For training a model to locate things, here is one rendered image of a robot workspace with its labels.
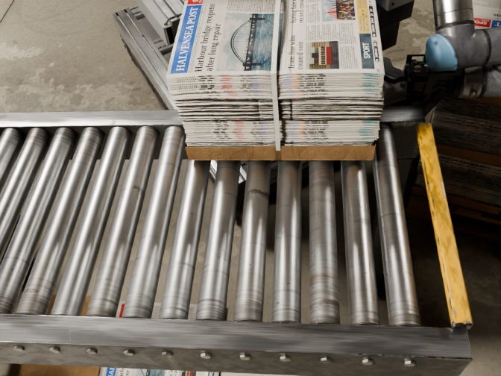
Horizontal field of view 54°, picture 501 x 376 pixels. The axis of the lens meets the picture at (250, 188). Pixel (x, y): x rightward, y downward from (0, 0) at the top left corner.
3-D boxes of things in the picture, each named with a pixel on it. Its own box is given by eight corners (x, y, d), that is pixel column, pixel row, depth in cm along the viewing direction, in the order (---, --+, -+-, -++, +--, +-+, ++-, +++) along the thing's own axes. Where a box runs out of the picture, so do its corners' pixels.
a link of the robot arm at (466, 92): (470, 82, 117) (476, 107, 112) (449, 82, 117) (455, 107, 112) (478, 56, 111) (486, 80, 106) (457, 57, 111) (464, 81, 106)
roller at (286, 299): (302, 135, 112) (302, 119, 108) (300, 339, 84) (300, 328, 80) (279, 136, 113) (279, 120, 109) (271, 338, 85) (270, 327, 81)
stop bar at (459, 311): (431, 128, 104) (432, 121, 102) (473, 330, 78) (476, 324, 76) (414, 128, 104) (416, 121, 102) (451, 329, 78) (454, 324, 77)
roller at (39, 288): (108, 137, 117) (101, 122, 113) (46, 330, 89) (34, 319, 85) (88, 137, 118) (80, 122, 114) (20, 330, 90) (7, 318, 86)
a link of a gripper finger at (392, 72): (368, 48, 116) (407, 58, 113) (366, 68, 121) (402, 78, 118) (363, 56, 115) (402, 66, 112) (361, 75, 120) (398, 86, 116)
